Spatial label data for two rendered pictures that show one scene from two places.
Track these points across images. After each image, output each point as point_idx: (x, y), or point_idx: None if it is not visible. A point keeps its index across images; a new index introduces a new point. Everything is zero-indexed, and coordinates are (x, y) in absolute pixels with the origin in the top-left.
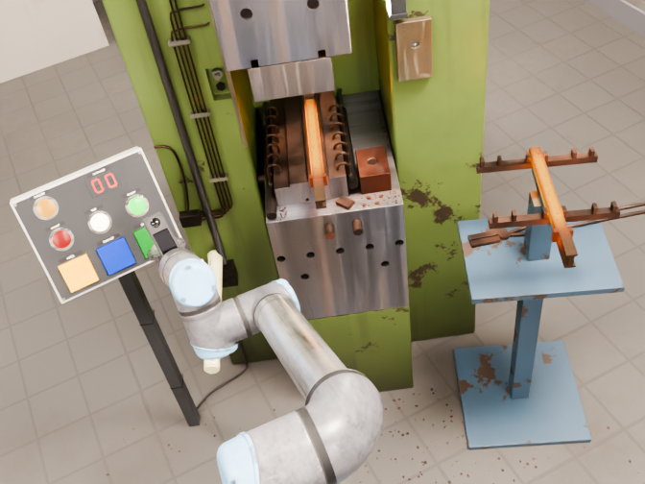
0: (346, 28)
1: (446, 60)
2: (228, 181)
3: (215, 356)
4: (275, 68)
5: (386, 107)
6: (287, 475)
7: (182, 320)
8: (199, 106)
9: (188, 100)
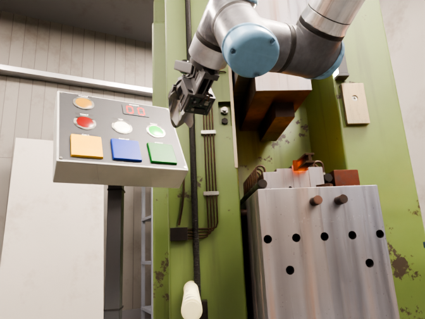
0: None
1: (376, 116)
2: (217, 201)
3: (257, 29)
4: None
5: None
6: None
7: (219, 18)
8: (208, 128)
9: (202, 123)
